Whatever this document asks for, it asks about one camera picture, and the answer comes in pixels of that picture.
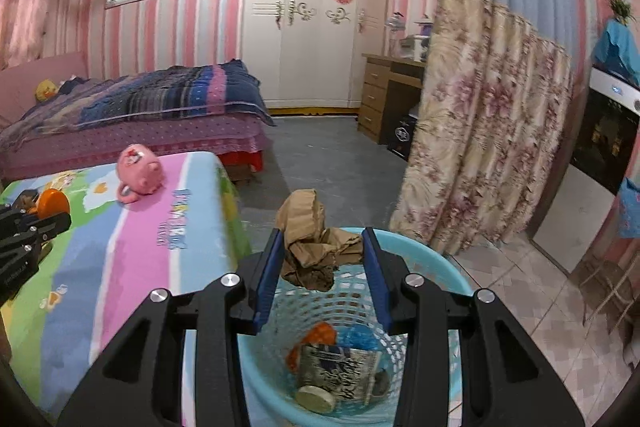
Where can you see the blue plastic bag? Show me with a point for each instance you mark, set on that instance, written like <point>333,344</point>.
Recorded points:
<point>358,336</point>

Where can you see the white wardrobe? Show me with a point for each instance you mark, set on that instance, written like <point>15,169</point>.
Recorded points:
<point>310,53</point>

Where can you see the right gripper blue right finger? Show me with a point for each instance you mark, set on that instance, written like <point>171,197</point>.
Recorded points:
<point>379,278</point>

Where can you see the orange tangerine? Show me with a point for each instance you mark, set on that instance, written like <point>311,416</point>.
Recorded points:
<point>51,202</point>

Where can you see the floral beige curtain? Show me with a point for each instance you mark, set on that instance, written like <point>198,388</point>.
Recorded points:
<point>498,82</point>

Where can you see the orange cloth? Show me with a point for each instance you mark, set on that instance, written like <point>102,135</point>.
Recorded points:
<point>322,334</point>

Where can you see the colourful cartoon bed sheet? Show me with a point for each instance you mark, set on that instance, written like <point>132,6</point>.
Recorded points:
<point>180,238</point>

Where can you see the desk lamp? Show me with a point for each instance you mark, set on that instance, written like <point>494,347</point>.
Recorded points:
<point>396,26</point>

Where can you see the black box under desk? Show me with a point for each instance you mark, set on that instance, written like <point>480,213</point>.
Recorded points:
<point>402,136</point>

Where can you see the brown paper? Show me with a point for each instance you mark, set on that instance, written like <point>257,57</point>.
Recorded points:
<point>313,252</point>

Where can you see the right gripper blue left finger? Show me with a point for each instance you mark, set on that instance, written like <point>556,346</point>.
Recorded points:
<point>265,279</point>

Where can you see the blue cloth with plant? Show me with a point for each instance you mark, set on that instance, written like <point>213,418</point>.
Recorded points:
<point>616,51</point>

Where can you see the wooden desk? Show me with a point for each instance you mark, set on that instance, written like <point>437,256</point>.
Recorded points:
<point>391,88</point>

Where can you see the yellow duck plush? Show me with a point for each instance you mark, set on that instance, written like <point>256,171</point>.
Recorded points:
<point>45,89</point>

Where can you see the cream round lid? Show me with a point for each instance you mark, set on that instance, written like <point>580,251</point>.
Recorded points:
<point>315,399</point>

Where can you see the light blue plastic basket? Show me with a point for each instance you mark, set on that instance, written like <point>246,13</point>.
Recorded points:
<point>269,385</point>

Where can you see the striped blue purple quilt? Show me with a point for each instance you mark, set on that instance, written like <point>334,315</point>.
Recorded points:
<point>178,92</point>

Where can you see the pink window curtain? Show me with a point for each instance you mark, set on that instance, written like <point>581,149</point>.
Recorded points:
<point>33,29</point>

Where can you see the pink cartoon cup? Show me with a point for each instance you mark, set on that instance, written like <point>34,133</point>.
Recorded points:
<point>139,172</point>

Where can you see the purple bed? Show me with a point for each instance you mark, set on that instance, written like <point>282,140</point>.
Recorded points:
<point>237,139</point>

